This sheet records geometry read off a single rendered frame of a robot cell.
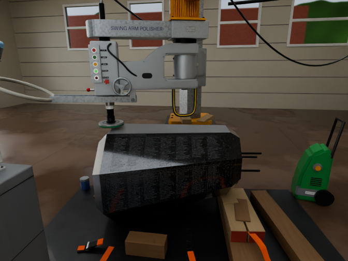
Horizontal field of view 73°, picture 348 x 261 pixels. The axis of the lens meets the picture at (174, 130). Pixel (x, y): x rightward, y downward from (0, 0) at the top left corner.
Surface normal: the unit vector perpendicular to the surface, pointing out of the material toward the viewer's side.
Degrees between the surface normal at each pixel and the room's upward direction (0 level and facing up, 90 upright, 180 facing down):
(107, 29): 90
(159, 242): 0
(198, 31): 90
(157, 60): 90
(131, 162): 45
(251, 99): 90
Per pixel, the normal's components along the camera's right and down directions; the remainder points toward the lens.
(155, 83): 0.18, 0.27
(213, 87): -0.17, 0.27
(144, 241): 0.00, -0.96
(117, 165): 0.01, -0.49
